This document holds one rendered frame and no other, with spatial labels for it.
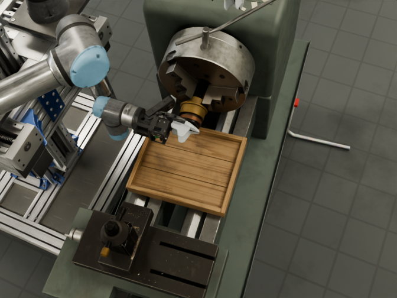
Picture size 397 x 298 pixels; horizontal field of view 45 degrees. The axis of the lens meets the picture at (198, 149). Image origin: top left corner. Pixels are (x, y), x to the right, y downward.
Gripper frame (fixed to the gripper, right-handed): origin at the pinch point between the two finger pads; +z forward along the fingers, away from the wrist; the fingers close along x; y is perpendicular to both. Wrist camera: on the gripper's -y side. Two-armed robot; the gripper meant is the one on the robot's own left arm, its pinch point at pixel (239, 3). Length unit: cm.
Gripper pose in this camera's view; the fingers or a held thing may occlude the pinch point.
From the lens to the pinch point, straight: 155.8
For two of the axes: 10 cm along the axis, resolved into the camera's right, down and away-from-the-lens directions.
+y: -3.0, 8.5, -4.2
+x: 8.6, 0.5, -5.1
